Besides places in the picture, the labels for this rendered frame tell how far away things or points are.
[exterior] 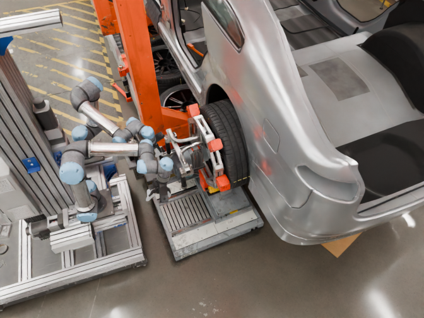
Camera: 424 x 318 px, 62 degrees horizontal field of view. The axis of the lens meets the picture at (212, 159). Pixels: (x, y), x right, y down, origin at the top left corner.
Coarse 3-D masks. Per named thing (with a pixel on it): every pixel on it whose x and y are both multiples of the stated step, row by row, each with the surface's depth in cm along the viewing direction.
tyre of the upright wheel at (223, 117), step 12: (204, 108) 251; (216, 108) 247; (228, 108) 246; (216, 120) 239; (228, 120) 239; (216, 132) 238; (228, 132) 235; (240, 132) 237; (228, 144) 234; (240, 144) 236; (228, 156) 235; (240, 156) 238; (228, 168) 239; (240, 168) 241; (240, 180) 250
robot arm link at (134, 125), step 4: (128, 120) 223; (132, 120) 222; (136, 120) 224; (128, 124) 223; (132, 124) 221; (136, 124) 222; (140, 124) 222; (128, 128) 219; (132, 128) 220; (136, 128) 221; (140, 128) 221; (132, 132) 220; (136, 132) 223
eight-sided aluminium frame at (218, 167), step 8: (192, 120) 255; (200, 120) 248; (200, 128) 242; (208, 128) 242; (192, 136) 282; (208, 136) 237; (216, 152) 238; (208, 168) 283; (216, 168) 239; (216, 176) 245; (208, 184) 275
